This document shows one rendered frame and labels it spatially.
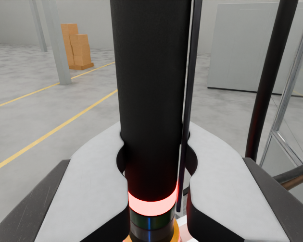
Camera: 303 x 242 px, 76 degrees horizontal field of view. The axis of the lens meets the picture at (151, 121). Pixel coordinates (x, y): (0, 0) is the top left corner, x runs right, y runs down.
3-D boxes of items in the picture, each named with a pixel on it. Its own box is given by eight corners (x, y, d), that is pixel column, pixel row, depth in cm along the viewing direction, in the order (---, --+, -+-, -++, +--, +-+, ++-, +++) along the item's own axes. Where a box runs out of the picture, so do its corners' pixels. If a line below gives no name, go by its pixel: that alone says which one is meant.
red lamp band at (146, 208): (161, 171, 15) (161, 158, 15) (186, 203, 12) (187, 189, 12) (119, 185, 14) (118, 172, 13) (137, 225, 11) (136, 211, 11)
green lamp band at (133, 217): (160, 183, 16) (161, 171, 15) (184, 216, 13) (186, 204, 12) (120, 198, 14) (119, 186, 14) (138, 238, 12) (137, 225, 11)
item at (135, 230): (160, 194, 16) (160, 184, 16) (183, 229, 14) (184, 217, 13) (121, 210, 15) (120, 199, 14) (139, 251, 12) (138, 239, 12)
